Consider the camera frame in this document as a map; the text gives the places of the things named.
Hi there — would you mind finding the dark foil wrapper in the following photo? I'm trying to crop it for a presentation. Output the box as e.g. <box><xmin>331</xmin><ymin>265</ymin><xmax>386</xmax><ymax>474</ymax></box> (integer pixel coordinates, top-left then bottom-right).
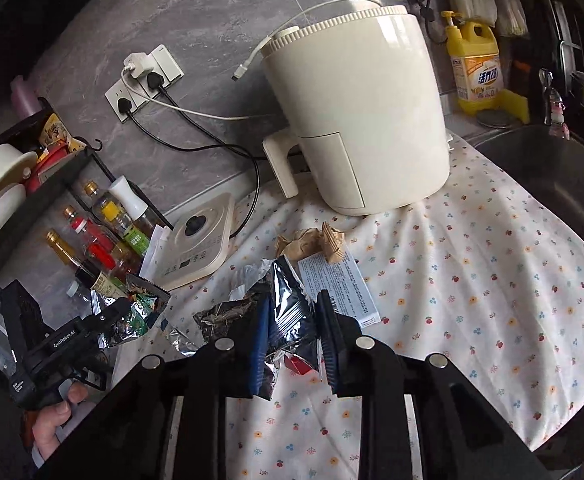
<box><xmin>257</xmin><ymin>255</ymin><xmax>319</xmax><ymax>400</ymax></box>

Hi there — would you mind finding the silver foil snack wrapper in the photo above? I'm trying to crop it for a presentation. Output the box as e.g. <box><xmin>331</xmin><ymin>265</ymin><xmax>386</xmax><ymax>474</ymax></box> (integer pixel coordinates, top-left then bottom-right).
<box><xmin>168</xmin><ymin>259</ymin><xmax>272</xmax><ymax>356</ymax></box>

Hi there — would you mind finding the white plastic wrapper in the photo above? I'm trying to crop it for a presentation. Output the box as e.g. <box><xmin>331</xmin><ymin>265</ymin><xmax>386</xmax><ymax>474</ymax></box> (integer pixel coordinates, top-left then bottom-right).
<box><xmin>298</xmin><ymin>249</ymin><xmax>381</xmax><ymax>328</ymax></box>

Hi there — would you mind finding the green foil snack wrapper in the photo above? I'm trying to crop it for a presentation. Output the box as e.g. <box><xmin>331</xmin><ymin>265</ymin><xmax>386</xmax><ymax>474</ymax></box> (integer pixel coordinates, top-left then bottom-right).
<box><xmin>90</xmin><ymin>274</ymin><xmax>170</xmax><ymax>349</ymax></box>

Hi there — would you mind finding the person's left hand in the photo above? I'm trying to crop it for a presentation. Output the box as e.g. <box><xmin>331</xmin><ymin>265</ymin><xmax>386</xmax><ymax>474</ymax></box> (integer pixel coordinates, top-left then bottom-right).
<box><xmin>32</xmin><ymin>382</ymin><xmax>89</xmax><ymax>462</ymax></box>

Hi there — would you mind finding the crumpled brown paper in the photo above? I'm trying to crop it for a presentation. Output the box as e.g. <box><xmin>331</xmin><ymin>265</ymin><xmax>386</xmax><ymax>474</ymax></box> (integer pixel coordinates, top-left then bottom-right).
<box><xmin>275</xmin><ymin>222</ymin><xmax>345</xmax><ymax>264</ymax></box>

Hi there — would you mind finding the dark sauce bottle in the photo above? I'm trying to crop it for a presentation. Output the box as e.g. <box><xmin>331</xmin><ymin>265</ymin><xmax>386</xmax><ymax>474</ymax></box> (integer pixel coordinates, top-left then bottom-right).
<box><xmin>45</xmin><ymin>229</ymin><xmax>127</xmax><ymax>299</ymax></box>

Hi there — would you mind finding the cream induction cooker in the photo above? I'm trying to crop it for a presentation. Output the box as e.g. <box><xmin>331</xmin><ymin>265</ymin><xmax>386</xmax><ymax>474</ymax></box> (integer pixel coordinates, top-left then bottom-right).
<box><xmin>153</xmin><ymin>193</ymin><xmax>234</xmax><ymax>292</ymax></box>

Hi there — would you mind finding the red cap oil bottle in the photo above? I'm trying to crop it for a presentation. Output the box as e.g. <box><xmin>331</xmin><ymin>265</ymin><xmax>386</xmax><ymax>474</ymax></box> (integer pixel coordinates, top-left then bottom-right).
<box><xmin>63</xmin><ymin>206</ymin><xmax>136</xmax><ymax>283</ymax></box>

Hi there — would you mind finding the black spice rack shelf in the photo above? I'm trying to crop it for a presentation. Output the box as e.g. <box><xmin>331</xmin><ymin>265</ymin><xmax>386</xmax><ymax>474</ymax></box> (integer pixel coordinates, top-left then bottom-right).
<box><xmin>0</xmin><ymin>96</ymin><xmax>168</xmax><ymax>311</ymax></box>

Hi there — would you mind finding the yellow cap green label bottle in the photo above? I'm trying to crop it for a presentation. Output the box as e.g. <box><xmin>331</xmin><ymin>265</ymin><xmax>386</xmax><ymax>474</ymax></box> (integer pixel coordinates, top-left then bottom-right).
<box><xmin>83</xmin><ymin>181</ymin><xmax>150</xmax><ymax>257</ymax></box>

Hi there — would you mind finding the floral white tablecloth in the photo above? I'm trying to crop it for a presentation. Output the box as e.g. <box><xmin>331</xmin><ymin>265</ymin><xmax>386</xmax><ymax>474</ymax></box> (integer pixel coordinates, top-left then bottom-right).
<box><xmin>110</xmin><ymin>129</ymin><xmax>584</xmax><ymax>480</ymax></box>

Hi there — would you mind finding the white top spray bottle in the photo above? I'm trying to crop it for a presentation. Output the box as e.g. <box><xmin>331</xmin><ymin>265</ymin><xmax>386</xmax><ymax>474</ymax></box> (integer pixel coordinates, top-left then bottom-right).
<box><xmin>108</xmin><ymin>176</ymin><xmax>158</xmax><ymax>237</ymax></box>

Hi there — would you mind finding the cream air fryer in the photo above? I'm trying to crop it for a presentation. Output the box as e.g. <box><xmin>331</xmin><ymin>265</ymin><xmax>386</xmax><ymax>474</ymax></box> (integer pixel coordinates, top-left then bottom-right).
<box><xmin>260</xmin><ymin>6</ymin><xmax>450</xmax><ymax>216</ymax></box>

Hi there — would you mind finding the stainless steel sink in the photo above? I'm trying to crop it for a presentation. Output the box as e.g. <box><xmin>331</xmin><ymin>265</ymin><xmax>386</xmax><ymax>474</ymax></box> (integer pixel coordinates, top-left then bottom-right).
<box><xmin>469</xmin><ymin>125</ymin><xmax>584</xmax><ymax>240</ymax></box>

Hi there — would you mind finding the yellow dish soap bottle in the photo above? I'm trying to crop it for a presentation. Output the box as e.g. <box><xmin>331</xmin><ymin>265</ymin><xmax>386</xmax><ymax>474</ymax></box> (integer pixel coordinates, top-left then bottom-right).
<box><xmin>441</xmin><ymin>11</ymin><xmax>531</xmax><ymax>125</ymax></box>

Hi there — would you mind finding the wall power socket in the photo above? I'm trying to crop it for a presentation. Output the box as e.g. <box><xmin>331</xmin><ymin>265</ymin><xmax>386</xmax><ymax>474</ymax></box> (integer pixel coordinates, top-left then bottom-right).
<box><xmin>104</xmin><ymin>44</ymin><xmax>183</xmax><ymax>122</ymax></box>

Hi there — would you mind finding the white charging cable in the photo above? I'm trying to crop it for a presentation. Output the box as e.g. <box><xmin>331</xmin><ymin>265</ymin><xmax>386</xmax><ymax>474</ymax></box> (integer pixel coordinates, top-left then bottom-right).
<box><xmin>120</xmin><ymin>0</ymin><xmax>389</xmax><ymax>123</ymax></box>

